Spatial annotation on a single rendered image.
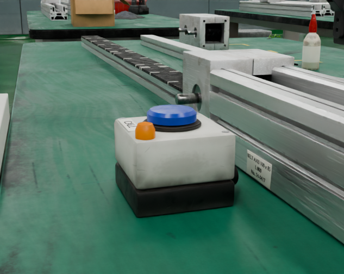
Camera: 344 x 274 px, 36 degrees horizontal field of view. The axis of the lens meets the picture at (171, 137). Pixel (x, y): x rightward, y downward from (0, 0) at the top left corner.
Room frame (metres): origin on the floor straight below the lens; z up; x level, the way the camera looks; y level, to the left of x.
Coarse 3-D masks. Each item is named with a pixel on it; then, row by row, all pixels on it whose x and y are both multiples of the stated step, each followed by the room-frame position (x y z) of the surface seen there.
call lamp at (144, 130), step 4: (140, 124) 0.37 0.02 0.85; (144, 124) 0.37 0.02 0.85; (148, 124) 0.37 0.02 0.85; (152, 124) 0.38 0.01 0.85; (136, 128) 0.38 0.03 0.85; (140, 128) 0.37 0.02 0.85; (144, 128) 0.37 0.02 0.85; (148, 128) 0.37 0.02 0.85; (152, 128) 0.37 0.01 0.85; (136, 132) 0.37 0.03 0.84; (140, 132) 0.37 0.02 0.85; (144, 132) 0.37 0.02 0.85; (148, 132) 0.37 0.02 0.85; (152, 132) 0.37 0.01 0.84; (136, 136) 0.37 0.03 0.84; (140, 136) 0.37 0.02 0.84; (144, 136) 0.37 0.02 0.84; (148, 136) 0.37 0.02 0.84; (152, 136) 0.37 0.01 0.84
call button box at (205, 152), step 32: (128, 128) 0.40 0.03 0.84; (160, 128) 0.39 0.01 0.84; (192, 128) 0.40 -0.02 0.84; (224, 128) 0.41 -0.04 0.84; (128, 160) 0.39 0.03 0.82; (160, 160) 0.37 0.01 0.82; (192, 160) 0.38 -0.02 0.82; (224, 160) 0.39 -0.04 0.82; (128, 192) 0.39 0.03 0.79; (160, 192) 0.37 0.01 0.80; (192, 192) 0.38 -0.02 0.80; (224, 192) 0.39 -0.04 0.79
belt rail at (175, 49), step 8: (144, 40) 1.71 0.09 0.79; (152, 40) 1.59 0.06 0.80; (160, 40) 1.53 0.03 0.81; (168, 40) 1.53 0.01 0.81; (152, 48) 1.59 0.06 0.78; (160, 48) 1.51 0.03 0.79; (168, 48) 1.46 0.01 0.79; (176, 48) 1.37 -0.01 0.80; (184, 48) 1.31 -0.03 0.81; (192, 48) 1.30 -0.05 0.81; (200, 48) 1.30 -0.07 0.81; (176, 56) 1.37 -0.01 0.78
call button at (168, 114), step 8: (152, 112) 0.41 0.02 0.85; (160, 112) 0.40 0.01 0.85; (168, 112) 0.40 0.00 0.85; (176, 112) 0.40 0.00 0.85; (184, 112) 0.40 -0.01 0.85; (192, 112) 0.41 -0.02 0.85; (152, 120) 0.40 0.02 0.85; (160, 120) 0.40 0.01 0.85; (168, 120) 0.40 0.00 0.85; (176, 120) 0.40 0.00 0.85; (184, 120) 0.40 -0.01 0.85; (192, 120) 0.40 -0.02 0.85
